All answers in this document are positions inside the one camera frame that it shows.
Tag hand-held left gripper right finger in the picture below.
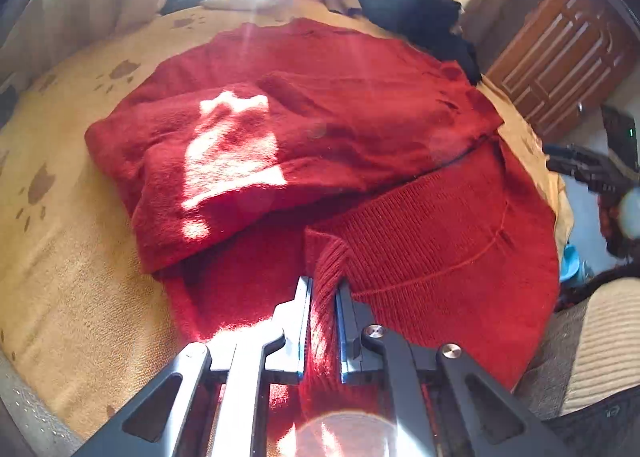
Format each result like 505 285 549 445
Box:
336 281 571 457

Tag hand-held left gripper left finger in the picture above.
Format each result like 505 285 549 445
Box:
75 276 315 457

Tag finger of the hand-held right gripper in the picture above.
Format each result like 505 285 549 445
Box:
547 161 618 191
542 144 608 167

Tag red knit sweater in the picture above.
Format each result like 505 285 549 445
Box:
84 17 561 457

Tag light blue plastic object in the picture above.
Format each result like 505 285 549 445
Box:
559 243 596 284

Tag brown wooden door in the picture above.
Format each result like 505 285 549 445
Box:
486 0 628 140

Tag black knit sweater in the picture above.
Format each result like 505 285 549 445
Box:
356 0 485 87

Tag yellow paw-print blanket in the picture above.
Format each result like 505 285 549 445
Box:
0 2 576 443

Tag grey bed sheet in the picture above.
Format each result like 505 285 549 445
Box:
0 347 88 457

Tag white cloth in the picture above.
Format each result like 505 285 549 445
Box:
200 0 271 12

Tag beige corduroy cushion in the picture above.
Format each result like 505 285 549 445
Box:
515 277 640 418

